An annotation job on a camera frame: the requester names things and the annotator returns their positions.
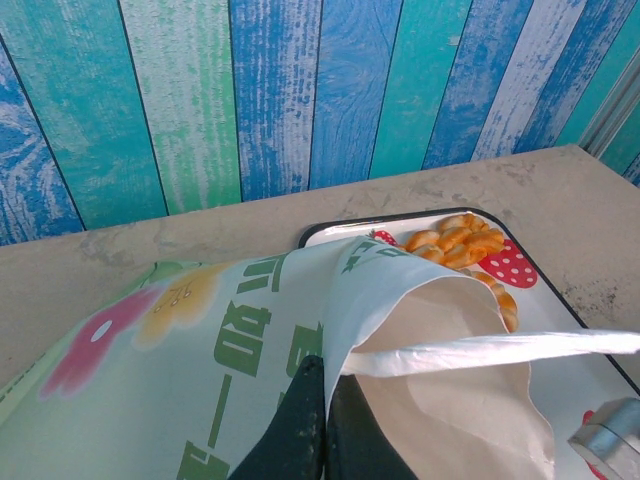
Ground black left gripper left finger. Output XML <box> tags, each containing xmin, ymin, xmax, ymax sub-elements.
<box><xmin>227</xmin><ymin>353</ymin><xmax>327</xmax><ymax>480</ymax></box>

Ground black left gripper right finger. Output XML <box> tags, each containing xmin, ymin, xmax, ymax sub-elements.
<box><xmin>325</xmin><ymin>372</ymin><xmax>420</xmax><ymax>480</ymax></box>

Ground white printed paper bag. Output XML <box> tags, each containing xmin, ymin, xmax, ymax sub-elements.
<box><xmin>0</xmin><ymin>234</ymin><xmax>640</xmax><ymax>480</ymax></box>

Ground twisted orange white fake bread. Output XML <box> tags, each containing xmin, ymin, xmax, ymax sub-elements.
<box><xmin>462</xmin><ymin>267</ymin><xmax>520</xmax><ymax>334</ymax></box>

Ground long braided fake bread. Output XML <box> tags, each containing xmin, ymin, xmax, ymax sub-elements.
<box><xmin>403</xmin><ymin>213</ymin><xmax>506</xmax><ymax>271</ymax></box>

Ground metal tongs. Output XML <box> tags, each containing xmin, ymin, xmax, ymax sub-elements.
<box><xmin>567</xmin><ymin>397</ymin><xmax>640</xmax><ymax>480</ymax></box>

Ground white strawberry print tray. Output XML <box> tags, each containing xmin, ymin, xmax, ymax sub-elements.
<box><xmin>298</xmin><ymin>206</ymin><xmax>640</xmax><ymax>480</ymax></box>

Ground aluminium corner post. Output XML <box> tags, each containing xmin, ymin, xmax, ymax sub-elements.
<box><xmin>579</xmin><ymin>62</ymin><xmax>640</xmax><ymax>174</ymax></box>

